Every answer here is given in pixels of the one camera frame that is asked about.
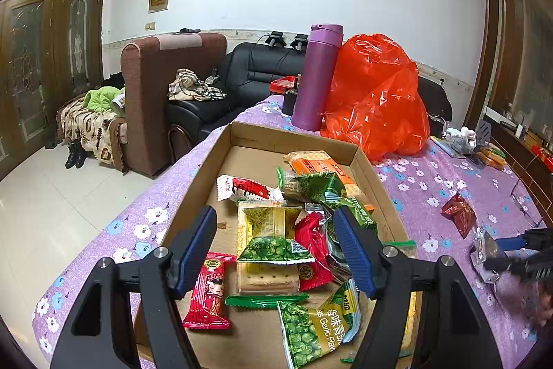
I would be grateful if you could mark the black bag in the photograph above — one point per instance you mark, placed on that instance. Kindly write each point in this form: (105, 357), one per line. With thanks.
(113, 81)

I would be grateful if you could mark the silver foil packet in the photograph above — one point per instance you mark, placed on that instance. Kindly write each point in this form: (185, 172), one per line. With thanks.
(484, 252)

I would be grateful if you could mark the purple thermos bottle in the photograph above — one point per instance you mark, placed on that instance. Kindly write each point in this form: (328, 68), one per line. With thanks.
(317, 83)

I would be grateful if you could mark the red figure print snack packet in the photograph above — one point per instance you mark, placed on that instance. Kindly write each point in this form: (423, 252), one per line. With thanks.
(209, 295)

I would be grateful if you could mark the red tray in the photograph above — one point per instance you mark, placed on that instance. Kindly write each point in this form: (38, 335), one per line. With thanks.
(283, 86)

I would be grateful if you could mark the printed booklet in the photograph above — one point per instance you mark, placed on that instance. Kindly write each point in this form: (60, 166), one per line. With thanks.
(443, 146)

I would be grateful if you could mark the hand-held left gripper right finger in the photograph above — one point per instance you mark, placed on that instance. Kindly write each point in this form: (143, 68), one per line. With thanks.
(352, 252)

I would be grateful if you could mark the green yellow snack packet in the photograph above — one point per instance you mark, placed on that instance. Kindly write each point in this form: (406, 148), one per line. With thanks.
(317, 185)

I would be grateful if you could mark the leaf print blanket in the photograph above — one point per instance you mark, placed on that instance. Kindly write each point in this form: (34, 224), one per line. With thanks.
(86, 127)

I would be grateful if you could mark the green pea snack packet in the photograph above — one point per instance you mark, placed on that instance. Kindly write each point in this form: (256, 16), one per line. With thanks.
(272, 250)
(360, 217)
(315, 330)

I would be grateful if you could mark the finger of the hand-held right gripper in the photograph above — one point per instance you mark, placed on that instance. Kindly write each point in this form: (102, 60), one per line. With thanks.
(507, 243)
(503, 264)

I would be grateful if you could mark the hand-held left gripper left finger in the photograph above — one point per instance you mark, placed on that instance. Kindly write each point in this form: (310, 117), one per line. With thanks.
(196, 248)

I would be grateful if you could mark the green jacket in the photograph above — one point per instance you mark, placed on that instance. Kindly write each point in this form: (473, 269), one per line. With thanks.
(99, 99)

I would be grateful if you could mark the white red snack packet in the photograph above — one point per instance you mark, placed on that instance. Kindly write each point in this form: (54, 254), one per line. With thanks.
(244, 188)

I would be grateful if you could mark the wooden sideboard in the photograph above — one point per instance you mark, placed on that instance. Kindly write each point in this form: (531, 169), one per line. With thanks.
(525, 168)

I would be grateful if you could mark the black clamp device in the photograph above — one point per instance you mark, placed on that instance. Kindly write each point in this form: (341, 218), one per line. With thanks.
(300, 40)
(274, 39)

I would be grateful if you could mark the stack of orange green packets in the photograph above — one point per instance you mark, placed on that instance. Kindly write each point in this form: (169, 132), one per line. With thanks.
(492, 156)

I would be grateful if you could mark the black remote control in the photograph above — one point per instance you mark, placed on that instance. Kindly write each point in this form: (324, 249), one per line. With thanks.
(189, 30)

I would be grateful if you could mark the wooden door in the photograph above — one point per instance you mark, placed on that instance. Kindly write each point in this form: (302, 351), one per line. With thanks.
(488, 27)

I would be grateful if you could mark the purple floral tablecloth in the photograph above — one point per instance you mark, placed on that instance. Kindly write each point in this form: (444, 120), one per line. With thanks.
(414, 187)

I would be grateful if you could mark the brown armchair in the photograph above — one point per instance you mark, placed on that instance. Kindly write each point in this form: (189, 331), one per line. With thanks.
(147, 101)

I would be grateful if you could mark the yellow green cracker packet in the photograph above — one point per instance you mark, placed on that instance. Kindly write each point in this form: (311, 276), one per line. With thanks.
(263, 222)

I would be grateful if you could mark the orange cracker packet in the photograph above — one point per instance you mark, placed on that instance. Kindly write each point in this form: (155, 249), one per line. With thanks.
(315, 166)

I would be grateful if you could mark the wall switch plate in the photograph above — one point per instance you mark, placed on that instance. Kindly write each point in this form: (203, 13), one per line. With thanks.
(150, 25)

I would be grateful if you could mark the small black box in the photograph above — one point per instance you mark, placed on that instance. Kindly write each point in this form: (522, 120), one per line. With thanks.
(434, 124)

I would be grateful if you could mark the red snack packet gold logo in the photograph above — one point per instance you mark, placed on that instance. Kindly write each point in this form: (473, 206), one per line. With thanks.
(312, 241)

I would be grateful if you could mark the plaid cloth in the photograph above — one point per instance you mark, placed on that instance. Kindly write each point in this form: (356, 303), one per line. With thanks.
(190, 86)

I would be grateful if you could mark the black container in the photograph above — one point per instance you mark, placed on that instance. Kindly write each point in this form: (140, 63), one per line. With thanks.
(289, 103)

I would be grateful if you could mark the white crumpled tissue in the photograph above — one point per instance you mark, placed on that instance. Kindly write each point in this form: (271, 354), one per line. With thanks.
(460, 132)

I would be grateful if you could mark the orange plastic bag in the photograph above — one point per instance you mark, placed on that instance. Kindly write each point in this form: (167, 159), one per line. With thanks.
(376, 101)

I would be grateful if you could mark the grey phone stand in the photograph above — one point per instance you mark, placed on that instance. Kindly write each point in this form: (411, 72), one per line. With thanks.
(486, 130)

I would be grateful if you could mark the clear bag dark contents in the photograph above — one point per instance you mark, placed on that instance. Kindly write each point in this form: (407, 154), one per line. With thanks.
(462, 145)

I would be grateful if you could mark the black boot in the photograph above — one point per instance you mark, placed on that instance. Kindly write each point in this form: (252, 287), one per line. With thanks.
(70, 156)
(82, 155)

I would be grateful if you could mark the wooden wardrobe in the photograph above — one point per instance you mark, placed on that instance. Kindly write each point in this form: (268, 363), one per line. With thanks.
(30, 49)

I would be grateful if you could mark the dark red foil snack packet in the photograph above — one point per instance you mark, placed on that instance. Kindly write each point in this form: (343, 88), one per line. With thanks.
(460, 215)

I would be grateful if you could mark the black leather sofa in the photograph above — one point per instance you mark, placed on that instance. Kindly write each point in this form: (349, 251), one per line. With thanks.
(250, 66)

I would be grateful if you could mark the cardboard box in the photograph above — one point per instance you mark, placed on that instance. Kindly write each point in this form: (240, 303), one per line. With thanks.
(246, 161)

